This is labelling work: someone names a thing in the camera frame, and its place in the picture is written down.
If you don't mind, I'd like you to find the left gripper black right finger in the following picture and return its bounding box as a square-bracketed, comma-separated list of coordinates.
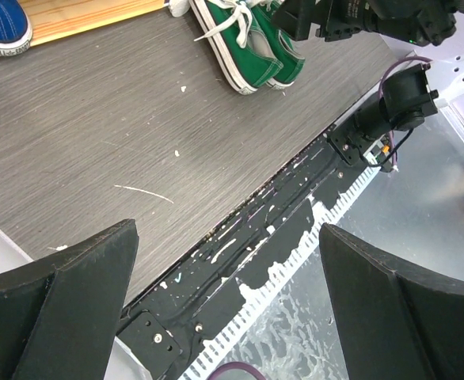
[319, 223, 464, 379]

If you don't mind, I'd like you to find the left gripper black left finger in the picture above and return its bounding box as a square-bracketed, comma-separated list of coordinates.
[0, 219, 139, 379]

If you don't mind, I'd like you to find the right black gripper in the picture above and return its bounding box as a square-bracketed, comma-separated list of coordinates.
[370, 0, 464, 47]

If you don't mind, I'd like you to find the green sneaker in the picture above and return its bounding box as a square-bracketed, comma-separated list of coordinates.
[249, 1, 305, 90]
[189, 0, 283, 95]

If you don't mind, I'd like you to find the blue sneaker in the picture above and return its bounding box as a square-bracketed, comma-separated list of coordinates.
[0, 0, 33, 56]

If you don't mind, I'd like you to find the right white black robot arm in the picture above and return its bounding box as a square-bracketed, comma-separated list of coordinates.
[272, 1, 464, 165]

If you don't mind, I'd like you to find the wood grain shoe cabinet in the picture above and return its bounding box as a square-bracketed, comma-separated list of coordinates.
[19, 0, 169, 47]

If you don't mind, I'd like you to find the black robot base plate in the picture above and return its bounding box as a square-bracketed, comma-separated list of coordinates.
[118, 137, 377, 379]

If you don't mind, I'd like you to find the slotted grey cable duct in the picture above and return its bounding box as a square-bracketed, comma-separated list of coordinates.
[181, 169, 379, 379]

